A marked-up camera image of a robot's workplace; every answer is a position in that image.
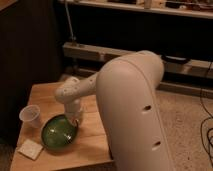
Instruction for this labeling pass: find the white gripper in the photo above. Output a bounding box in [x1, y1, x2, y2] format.
[64, 99, 83, 128]

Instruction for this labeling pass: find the green ceramic bowl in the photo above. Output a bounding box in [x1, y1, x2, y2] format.
[41, 114, 78, 152]

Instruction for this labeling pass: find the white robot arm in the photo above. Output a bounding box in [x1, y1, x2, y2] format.
[55, 50, 175, 171]

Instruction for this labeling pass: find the wooden table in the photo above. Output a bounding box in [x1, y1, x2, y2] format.
[10, 82, 111, 171]

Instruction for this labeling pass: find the clear plastic cup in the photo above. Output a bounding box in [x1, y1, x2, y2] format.
[19, 105, 42, 128]

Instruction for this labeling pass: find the white square sponge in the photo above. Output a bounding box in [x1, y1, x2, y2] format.
[18, 139, 43, 160]

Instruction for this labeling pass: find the metal vertical pole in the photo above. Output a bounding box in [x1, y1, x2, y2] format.
[64, 0, 77, 45]

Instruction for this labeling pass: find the upper wooden shelf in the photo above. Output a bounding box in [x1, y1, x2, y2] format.
[57, 0, 213, 19]

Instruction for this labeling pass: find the metal shelf rail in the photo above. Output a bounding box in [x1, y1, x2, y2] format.
[63, 42, 213, 78]

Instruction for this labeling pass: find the black cable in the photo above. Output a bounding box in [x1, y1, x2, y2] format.
[199, 61, 213, 158]

